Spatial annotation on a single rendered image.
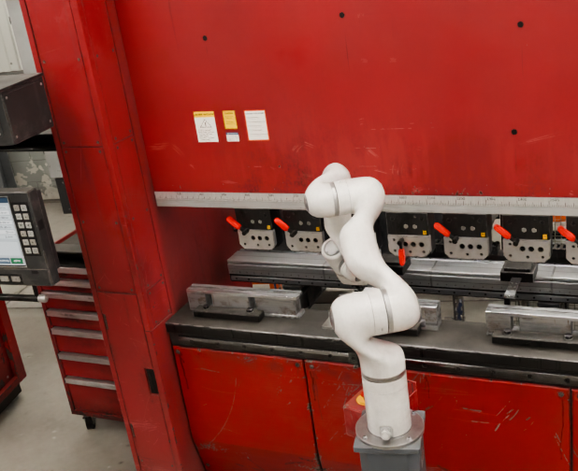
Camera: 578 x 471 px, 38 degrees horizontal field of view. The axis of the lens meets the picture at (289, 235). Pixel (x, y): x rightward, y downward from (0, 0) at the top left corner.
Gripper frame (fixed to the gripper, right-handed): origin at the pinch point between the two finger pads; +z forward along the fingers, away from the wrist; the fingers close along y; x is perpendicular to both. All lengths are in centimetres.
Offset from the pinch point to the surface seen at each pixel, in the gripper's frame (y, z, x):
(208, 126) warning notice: 54, -43, -42
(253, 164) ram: 38, -31, -32
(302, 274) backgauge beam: 38, 30, -16
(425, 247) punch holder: -24.0, -8.6, -12.6
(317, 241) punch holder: 16.5, -8.9, -12.8
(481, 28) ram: -47, -64, -60
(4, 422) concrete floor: 223, 94, 55
